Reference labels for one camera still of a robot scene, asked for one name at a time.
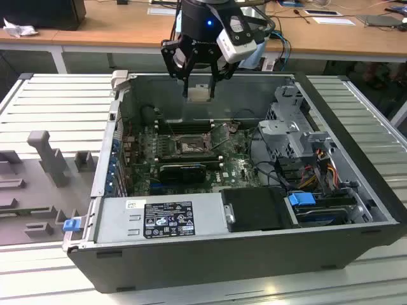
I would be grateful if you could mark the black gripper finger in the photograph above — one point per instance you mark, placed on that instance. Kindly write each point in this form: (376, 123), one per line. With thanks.
(170, 60)
(213, 85)

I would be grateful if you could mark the silver square CPU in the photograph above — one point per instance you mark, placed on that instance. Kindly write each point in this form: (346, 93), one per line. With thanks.
(198, 94)

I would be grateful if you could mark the black RAM slot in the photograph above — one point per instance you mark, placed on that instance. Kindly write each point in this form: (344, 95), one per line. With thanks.
(184, 123)
(184, 129)
(187, 155)
(190, 162)

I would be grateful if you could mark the CPU socket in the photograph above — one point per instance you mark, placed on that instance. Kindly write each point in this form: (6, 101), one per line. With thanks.
(190, 146)

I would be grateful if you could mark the grey plastic case latch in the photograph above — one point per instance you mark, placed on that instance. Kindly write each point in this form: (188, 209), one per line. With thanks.
(120, 77)

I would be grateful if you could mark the wooden desk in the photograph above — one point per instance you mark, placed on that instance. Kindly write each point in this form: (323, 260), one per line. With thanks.
(127, 28)

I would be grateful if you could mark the white labelled box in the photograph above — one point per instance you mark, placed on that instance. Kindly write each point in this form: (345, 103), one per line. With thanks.
(268, 65)

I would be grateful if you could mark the grey metal drive cage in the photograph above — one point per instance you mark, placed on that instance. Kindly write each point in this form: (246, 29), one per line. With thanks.
(276, 130)

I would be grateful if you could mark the green motherboard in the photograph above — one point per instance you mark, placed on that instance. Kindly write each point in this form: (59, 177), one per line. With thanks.
(229, 171)

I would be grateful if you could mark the black graphics card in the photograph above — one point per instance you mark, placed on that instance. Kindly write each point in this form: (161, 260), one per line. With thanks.
(181, 174)

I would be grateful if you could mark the black plastic disk bay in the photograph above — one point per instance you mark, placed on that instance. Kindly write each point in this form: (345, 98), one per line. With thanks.
(254, 209)

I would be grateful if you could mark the white paper sheet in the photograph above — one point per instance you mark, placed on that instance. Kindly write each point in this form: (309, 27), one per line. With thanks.
(334, 20)

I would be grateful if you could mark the black box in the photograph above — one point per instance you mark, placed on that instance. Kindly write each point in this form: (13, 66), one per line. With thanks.
(41, 12)

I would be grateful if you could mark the blue disk carrier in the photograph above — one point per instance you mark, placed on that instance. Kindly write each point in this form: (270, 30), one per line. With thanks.
(300, 200)

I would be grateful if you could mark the crumpled white paper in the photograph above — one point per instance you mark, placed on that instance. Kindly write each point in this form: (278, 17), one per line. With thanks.
(17, 29)

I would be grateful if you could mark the silver labelled power supply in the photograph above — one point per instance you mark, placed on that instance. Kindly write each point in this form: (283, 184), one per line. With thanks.
(117, 222)

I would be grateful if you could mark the grey parts rack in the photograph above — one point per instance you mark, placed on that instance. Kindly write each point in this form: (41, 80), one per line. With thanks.
(47, 190)

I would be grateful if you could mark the dark grey laptop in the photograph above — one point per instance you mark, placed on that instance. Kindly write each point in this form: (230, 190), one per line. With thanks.
(381, 20)

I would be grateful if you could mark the black open PC case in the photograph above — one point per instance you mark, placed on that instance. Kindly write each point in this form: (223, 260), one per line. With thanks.
(190, 270)

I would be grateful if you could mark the blue plastic case latch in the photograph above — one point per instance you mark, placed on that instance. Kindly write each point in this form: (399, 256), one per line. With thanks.
(71, 225)

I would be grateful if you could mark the green RAM stick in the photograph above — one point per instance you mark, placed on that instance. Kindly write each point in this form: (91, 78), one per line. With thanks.
(19, 212)

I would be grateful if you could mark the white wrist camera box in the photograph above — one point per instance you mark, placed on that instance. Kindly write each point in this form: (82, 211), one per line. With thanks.
(237, 41)

